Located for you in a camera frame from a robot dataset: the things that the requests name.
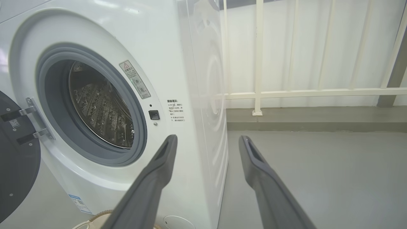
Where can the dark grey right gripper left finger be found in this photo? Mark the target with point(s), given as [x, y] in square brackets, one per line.
[143, 194]

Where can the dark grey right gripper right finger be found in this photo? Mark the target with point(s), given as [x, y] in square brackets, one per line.
[273, 197]

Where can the dark round washing machine door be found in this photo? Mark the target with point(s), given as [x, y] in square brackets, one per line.
[19, 165]

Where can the cream perforated laundry basket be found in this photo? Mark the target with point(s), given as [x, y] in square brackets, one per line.
[101, 214]

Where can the white front-load washing machine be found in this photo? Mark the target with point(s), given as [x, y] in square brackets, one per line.
[178, 63]

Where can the blue energy label sticker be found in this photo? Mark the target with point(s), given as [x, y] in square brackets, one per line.
[79, 203]

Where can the cream metal railing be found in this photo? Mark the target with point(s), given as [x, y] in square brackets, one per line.
[259, 63]

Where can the white curtain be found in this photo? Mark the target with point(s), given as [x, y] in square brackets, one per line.
[318, 41]

